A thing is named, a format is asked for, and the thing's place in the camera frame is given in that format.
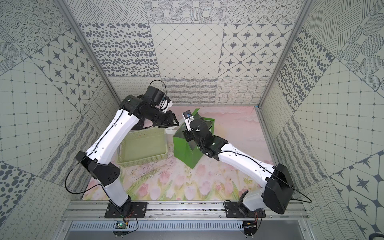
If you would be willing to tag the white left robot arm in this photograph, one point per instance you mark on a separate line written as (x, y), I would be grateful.
(97, 159)

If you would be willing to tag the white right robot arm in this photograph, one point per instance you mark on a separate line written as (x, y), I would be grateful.
(277, 187)

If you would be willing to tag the black plastic tool case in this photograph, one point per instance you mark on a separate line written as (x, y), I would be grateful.
(139, 126)

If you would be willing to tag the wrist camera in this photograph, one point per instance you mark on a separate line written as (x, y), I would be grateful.
(188, 117)
(156, 96)

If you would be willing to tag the aluminium mounting rail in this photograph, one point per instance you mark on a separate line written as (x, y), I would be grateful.
(172, 215)

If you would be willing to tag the green insulated delivery bag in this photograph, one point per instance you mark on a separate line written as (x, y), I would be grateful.
(188, 152)

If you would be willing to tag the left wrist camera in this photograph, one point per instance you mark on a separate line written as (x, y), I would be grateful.
(156, 96)

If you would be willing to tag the light green plastic basket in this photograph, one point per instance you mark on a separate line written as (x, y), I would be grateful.
(143, 147)

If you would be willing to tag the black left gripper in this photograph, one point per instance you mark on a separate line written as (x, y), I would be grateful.
(169, 119)

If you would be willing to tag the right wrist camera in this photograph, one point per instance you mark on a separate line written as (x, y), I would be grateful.
(188, 117)

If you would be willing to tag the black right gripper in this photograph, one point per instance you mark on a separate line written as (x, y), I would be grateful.
(187, 136)

